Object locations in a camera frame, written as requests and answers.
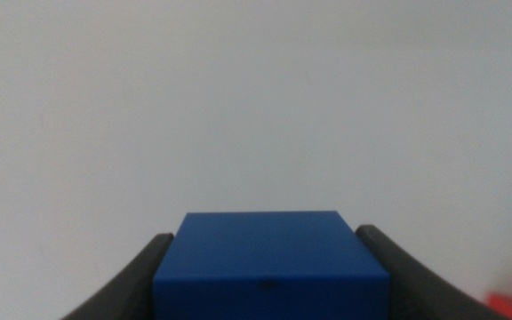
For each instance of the blue cube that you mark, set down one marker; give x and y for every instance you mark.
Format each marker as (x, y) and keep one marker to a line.
(269, 266)

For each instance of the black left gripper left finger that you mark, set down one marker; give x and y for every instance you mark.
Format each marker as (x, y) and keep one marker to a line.
(127, 289)

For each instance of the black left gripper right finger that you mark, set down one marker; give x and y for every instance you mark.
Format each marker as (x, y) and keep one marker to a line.
(420, 293)

